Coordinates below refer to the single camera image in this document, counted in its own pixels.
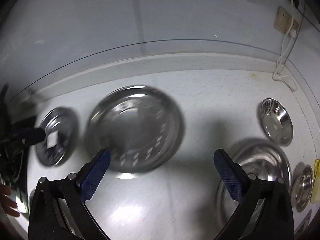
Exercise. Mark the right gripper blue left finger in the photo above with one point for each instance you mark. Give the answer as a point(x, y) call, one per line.
point(91, 174)

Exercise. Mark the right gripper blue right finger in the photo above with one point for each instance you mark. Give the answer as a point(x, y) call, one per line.
point(232, 175)

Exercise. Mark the small steel plate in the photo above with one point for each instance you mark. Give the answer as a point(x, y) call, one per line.
point(62, 129)

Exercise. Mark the medium steel plate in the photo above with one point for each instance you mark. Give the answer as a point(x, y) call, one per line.
point(141, 126)

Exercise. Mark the small steel bowl back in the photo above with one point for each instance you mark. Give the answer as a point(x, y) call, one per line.
point(276, 122)

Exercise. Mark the small steel bowl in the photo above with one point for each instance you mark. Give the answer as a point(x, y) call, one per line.
point(276, 122)
point(301, 190)

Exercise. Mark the person's left hand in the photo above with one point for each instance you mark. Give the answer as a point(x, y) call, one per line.
point(9, 206)

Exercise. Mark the yellow cloth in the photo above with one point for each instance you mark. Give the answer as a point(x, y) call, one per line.
point(315, 198)

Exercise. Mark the beige wall socket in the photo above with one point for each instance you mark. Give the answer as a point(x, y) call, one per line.
point(282, 21)

